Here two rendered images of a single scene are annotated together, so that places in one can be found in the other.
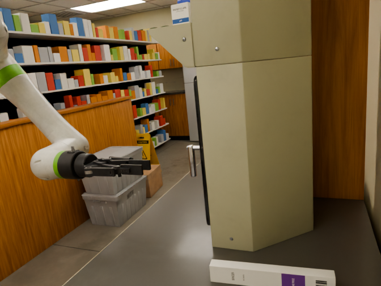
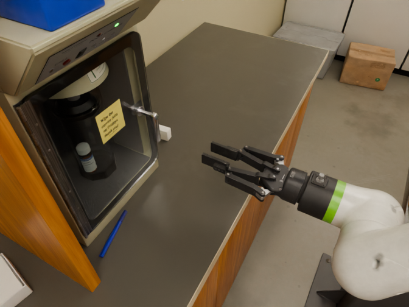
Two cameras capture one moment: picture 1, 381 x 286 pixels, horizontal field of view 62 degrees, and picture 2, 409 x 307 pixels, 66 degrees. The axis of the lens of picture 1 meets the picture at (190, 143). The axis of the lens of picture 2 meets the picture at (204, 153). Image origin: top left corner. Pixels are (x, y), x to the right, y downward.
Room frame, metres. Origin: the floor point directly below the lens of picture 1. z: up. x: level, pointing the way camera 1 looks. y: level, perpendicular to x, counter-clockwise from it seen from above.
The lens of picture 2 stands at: (1.42, 0.18, 1.68)
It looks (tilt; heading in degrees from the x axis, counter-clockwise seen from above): 45 degrees down; 186
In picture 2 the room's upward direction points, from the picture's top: straight up
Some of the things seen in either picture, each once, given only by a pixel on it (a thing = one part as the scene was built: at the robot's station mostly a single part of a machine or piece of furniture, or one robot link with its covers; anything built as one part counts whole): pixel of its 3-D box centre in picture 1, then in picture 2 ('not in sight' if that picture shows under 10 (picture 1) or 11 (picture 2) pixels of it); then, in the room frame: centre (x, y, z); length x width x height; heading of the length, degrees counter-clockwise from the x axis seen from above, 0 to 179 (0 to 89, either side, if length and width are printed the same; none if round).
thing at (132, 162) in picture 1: (139, 164); (215, 162); (0.92, 0.16, 1.14); 0.07 x 0.01 x 0.03; 67
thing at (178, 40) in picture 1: (194, 49); (98, 27); (0.93, -0.04, 1.46); 0.32 x 0.11 x 0.10; 157
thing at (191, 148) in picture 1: (197, 160); (150, 125); (0.83, -0.02, 1.17); 0.05 x 0.03 x 0.10; 67
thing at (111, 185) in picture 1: (113, 168); not in sight; (3.09, 0.80, 0.49); 0.60 x 0.42 x 0.33; 157
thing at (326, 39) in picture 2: not in sight; (305, 50); (-1.61, 0.90, 0.17); 0.60 x 0.42 x 0.33; 65
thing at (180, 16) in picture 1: (185, 17); not in sight; (0.88, -0.02, 1.54); 0.05 x 0.05 x 0.06; 61
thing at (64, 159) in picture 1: (75, 163); (315, 193); (0.99, 0.38, 1.15); 0.09 x 0.06 x 0.12; 157
